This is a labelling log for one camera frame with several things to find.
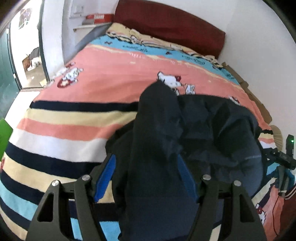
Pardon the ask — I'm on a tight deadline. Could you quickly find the black cable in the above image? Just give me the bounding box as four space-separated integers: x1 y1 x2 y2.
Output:
271 194 282 237

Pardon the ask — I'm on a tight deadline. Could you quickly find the brown cardboard beside bed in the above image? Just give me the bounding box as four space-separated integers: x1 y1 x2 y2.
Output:
222 62 273 124

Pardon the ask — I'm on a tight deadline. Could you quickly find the green plastic object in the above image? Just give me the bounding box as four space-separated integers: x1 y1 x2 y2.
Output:
0 118 13 158

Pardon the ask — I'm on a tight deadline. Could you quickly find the dark navy puffer jacket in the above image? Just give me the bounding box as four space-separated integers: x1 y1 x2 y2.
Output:
106 81 264 240

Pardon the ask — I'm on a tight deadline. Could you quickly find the dark red headboard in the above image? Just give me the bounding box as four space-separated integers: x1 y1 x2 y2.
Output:
114 0 226 58

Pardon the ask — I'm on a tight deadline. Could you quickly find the dark green door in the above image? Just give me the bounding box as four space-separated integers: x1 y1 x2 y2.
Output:
0 28 20 118

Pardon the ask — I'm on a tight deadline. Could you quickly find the pink striped cartoon blanket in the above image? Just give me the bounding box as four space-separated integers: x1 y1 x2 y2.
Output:
1 23 276 240

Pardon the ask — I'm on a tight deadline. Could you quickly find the red box on shelf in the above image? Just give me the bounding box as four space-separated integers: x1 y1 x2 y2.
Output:
85 14 114 24

